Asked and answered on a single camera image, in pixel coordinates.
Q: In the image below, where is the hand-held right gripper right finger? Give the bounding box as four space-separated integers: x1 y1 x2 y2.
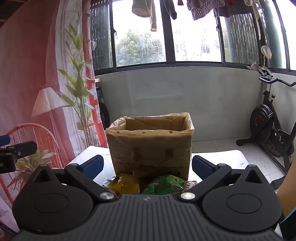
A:
179 155 264 202

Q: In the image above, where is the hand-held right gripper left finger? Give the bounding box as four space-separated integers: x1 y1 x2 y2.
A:
32 154 117 202

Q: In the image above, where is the brown cardboard box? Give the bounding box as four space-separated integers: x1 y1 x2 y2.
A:
106 113 195 181

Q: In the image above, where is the floral tablecloth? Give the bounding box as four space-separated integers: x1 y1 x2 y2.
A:
65 146 286 193

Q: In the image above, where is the yellow snack packet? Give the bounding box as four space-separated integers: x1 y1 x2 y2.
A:
103 173 141 197

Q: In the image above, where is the bright green snack packet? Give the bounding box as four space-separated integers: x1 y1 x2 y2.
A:
141 174 199 195

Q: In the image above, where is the clear plastic bag liner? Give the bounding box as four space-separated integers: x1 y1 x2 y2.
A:
106 112 195 167

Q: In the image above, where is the printed red curtain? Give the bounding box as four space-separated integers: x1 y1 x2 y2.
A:
0 0 109 234

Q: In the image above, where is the black exercise bike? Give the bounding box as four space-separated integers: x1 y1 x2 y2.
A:
236 61 296 173

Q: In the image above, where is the person's bare leg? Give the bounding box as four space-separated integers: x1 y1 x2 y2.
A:
276 171 296 219

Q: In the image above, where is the blue clothing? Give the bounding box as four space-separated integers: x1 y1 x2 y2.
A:
279 207 296 241

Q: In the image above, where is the hanging white plastic bag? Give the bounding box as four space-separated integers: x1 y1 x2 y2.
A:
260 45 272 60

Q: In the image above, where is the beige hanging strip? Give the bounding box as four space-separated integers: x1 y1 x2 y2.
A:
150 0 158 32

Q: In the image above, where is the mauve patterned hanging garment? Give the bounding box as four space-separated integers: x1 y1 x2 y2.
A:
186 0 226 21

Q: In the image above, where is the dark wide hanging garment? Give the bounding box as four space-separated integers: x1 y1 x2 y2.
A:
213 0 255 18

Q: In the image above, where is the white hanging garment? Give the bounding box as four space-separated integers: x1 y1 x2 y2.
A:
245 0 263 40

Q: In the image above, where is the beige hanging towel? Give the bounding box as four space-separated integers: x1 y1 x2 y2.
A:
132 0 152 18

